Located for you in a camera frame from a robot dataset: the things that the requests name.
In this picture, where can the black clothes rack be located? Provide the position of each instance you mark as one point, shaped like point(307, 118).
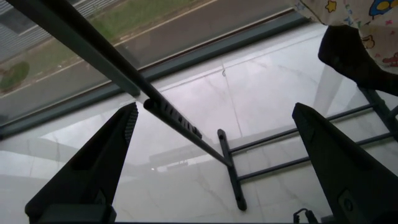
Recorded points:
point(171, 116)

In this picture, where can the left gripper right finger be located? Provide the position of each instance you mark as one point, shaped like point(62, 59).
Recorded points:
point(351, 177)

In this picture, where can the cream printed garment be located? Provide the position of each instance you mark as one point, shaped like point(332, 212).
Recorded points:
point(357, 12)

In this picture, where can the window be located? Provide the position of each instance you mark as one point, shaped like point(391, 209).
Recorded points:
point(186, 37)

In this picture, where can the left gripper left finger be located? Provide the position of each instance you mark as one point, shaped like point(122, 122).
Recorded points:
point(90, 177)

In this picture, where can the black garment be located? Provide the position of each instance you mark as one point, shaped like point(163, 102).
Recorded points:
point(348, 53)

